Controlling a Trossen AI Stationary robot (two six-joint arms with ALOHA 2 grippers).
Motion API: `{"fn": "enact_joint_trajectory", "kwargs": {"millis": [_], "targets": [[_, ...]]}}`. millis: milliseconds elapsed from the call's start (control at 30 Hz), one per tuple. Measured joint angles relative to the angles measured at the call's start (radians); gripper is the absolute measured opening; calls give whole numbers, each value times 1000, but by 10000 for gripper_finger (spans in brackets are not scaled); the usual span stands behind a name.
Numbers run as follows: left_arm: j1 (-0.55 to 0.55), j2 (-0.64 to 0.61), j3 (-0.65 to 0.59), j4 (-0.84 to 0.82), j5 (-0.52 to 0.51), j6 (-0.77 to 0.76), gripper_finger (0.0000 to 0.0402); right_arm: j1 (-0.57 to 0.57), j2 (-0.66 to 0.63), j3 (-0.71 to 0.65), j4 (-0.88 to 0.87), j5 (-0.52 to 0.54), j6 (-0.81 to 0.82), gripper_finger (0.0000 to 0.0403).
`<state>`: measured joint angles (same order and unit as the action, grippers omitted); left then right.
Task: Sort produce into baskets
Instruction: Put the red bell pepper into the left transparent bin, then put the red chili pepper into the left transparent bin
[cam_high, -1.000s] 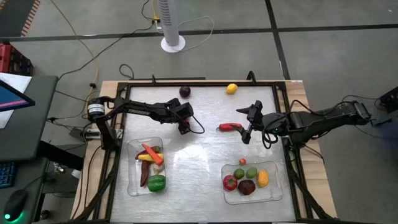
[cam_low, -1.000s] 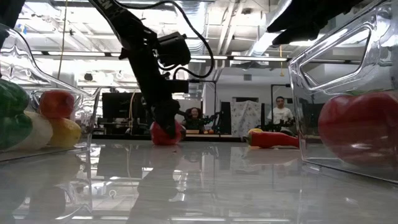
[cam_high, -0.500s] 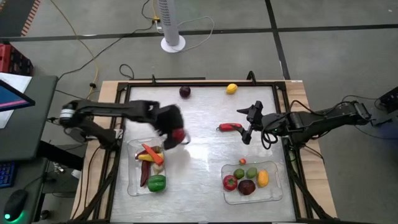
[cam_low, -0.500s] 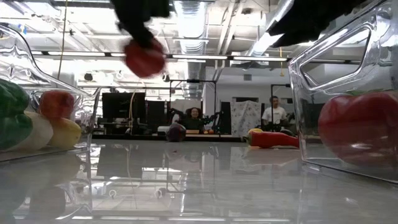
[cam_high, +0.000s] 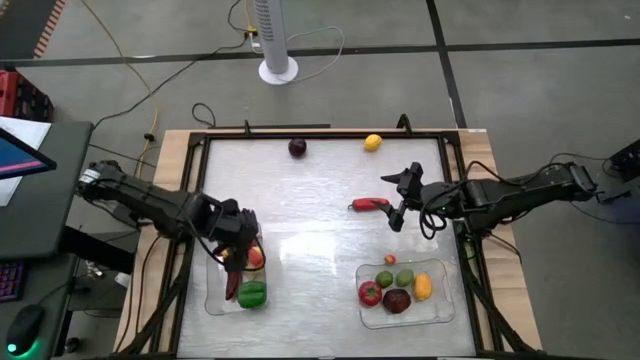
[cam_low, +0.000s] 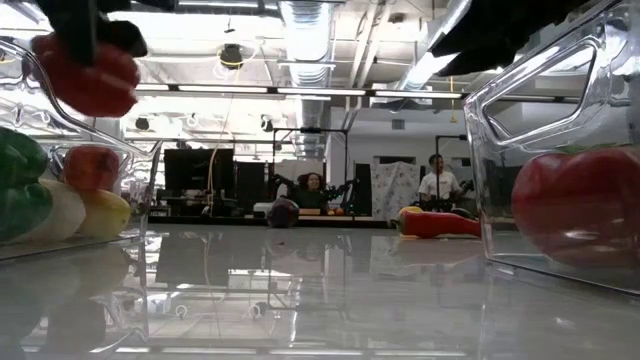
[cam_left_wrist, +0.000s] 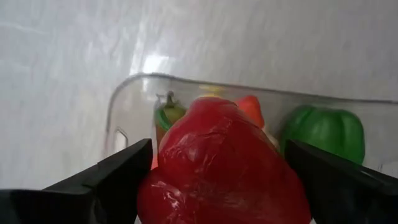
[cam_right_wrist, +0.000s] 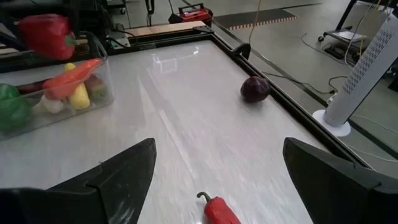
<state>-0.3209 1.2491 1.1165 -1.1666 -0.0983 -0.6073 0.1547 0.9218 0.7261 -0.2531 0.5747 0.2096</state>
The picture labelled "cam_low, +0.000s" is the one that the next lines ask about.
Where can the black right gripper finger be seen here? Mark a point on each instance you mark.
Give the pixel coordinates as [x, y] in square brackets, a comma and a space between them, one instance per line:
[465, 40]
[485, 59]

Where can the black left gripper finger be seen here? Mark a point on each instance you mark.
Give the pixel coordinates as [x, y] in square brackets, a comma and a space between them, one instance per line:
[80, 30]
[125, 37]

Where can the red bell pepper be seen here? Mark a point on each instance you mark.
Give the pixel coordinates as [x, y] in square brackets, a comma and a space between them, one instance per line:
[95, 85]

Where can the green bell pepper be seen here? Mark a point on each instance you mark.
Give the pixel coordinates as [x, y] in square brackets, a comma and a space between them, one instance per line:
[20, 160]

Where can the long red chili pepper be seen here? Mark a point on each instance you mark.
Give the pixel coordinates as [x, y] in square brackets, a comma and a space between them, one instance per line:
[435, 225]

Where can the large red round fruit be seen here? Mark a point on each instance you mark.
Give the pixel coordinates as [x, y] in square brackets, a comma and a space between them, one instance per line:
[580, 205]

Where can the dark purple round vegetable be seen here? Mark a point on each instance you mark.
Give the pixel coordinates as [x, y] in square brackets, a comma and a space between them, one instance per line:
[283, 214]

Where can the background black robot arm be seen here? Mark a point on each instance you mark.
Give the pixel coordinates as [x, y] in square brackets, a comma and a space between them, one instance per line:
[282, 182]
[342, 192]

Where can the dark oval produce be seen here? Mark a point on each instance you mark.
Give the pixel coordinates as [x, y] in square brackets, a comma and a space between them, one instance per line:
[462, 214]

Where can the clear plastic bin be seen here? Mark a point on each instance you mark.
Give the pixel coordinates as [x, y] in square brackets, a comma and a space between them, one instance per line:
[145, 200]
[615, 50]

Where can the person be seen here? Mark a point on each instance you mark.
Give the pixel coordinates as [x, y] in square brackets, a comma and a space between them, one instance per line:
[440, 182]
[311, 192]

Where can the black monitor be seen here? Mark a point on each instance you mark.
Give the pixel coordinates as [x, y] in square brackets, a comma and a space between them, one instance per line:
[200, 167]

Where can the long hanging light bar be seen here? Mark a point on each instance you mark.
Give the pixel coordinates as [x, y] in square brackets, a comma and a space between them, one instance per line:
[320, 91]

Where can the patterned white cloth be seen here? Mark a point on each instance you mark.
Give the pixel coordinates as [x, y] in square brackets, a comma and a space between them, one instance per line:
[395, 190]

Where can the yellow lemon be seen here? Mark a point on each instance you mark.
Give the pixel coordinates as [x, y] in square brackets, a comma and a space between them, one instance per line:
[411, 210]

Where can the pale round vegetable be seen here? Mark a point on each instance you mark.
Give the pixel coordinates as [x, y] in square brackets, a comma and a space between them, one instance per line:
[65, 215]

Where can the smooth silver air duct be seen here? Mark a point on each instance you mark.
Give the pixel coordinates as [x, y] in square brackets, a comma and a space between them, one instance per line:
[425, 65]

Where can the black overhead camera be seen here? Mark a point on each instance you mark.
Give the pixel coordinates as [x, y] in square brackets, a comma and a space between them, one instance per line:
[231, 56]

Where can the ribbed silver air duct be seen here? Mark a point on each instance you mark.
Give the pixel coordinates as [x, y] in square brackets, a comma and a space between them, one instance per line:
[306, 40]

